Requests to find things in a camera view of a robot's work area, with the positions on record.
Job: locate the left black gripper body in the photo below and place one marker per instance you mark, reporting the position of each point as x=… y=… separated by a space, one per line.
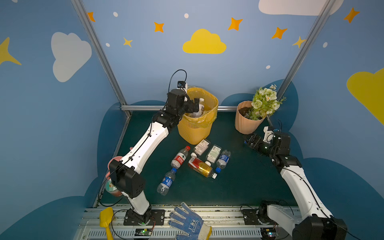
x=195 y=105

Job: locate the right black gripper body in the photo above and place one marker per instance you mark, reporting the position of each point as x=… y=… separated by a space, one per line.
x=256 y=142

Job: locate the clear bottle white cap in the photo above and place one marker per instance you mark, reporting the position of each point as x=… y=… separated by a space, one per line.
x=200 y=111

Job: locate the square bottle green label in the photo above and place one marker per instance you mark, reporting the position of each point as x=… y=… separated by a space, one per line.
x=213 y=155

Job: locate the red yellow tea bottle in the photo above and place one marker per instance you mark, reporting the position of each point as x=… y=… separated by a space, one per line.
x=202 y=168

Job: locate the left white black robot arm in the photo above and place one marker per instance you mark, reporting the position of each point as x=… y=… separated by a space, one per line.
x=125 y=173

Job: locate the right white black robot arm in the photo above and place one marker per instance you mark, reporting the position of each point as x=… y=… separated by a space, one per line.
x=316 y=221

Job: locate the yellow plastic bin liner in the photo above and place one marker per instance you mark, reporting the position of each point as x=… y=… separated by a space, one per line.
x=209 y=115

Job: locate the yellow ribbed waste bin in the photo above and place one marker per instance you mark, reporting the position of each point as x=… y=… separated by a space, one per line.
x=194 y=136

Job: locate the square bottle near bin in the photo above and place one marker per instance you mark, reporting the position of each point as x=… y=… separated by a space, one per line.
x=200 y=148

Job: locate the pink ribbed flower pot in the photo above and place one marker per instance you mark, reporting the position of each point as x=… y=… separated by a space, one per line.
x=243 y=125

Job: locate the green white artificial flowers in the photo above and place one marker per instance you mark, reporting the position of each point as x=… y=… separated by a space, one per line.
x=265 y=103

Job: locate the blue label bottle centre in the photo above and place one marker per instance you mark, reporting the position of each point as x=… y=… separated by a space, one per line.
x=223 y=160

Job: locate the red label water bottle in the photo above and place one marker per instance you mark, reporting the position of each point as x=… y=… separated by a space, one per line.
x=181 y=156

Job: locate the pink watering can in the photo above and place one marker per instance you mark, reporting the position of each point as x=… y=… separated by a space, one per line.
x=112 y=165

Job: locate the blue label bottle front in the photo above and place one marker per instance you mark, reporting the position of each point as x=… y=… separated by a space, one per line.
x=167 y=182

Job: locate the right green circuit board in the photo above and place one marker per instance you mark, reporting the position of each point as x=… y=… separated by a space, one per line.
x=268 y=234

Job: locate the green circuit board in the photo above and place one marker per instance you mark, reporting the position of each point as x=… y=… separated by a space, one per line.
x=268 y=234
x=143 y=233

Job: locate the round floral tin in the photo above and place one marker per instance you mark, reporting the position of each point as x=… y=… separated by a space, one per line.
x=110 y=188

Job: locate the blue dotted work glove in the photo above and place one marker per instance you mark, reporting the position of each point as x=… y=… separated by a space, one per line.
x=189 y=223

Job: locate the left green circuit board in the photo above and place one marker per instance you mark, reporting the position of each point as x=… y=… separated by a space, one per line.
x=143 y=233

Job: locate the yellow toy shovel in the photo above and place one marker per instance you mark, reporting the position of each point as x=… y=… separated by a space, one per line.
x=106 y=217

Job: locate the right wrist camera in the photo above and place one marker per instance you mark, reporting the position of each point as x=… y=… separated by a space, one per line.
x=269 y=134

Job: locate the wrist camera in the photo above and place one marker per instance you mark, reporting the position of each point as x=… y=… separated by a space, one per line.
x=269 y=134
x=182 y=85

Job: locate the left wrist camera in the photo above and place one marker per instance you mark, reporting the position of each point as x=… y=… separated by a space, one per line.
x=182 y=85

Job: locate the rear aluminium frame rail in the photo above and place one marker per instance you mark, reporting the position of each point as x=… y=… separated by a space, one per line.
x=158 y=107

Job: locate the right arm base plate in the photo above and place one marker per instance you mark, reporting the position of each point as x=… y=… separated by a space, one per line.
x=253 y=217

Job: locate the front aluminium rail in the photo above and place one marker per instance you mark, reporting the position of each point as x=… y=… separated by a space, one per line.
x=227 y=223

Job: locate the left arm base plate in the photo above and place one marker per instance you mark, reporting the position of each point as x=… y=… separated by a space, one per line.
x=150 y=217

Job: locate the right aluminium frame post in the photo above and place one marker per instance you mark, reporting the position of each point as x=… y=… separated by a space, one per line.
x=306 y=46

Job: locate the aluminium frame post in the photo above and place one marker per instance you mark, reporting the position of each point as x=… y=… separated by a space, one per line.
x=88 y=26
x=306 y=46

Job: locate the left aluminium frame post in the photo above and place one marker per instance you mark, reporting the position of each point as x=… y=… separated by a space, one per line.
x=88 y=26

